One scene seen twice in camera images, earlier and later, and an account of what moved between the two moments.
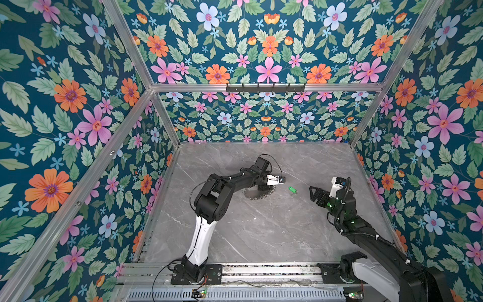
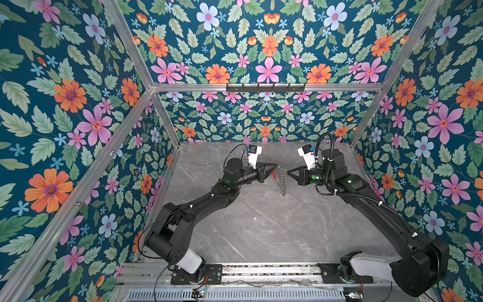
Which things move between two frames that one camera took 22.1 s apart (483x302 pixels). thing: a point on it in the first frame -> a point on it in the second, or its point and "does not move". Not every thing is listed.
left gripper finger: [282, 179] -> [263, 163]
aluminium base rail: [159, 274] does not move
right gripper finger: [318, 194] -> [290, 172]
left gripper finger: [271, 182] -> [271, 172]
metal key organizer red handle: [253, 194] -> [280, 176]
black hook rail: [265, 89] does not move
